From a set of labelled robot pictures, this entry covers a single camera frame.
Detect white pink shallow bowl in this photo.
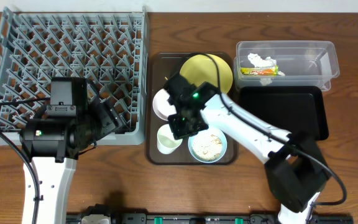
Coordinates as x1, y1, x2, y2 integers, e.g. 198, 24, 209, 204
152, 89, 177, 121

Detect pale green cup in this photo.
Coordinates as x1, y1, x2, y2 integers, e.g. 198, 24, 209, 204
157, 124, 183, 155

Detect light blue bowl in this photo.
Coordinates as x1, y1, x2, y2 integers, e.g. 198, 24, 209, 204
188, 127, 227, 164

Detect yellow orange snack wrapper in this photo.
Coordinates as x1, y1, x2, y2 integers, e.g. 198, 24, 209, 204
241, 65, 278, 76

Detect white tissue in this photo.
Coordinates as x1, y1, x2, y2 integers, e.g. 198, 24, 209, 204
247, 53, 285, 86

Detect rice and food scraps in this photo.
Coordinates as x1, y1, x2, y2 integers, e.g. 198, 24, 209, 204
191, 134, 223, 162

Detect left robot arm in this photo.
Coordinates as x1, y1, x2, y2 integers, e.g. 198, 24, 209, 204
21, 100, 125, 223

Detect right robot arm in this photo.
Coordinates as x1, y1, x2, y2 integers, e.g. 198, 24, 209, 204
168, 88, 334, 223

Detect grey plastic dishwasher rack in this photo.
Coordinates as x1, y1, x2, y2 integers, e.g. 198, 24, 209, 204
0, 8, 149, 146

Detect clear plastic waste bin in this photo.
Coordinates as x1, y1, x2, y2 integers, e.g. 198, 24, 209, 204
234, 40, 340, 91

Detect yellow round plate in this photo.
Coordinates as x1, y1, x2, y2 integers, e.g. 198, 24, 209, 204
180, 54, 234, 93

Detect black rectangular tray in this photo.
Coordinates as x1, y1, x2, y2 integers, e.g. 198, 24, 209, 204
238, 86, 329, 141

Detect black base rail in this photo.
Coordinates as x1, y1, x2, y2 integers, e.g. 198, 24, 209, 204
65, 203, 354, 224

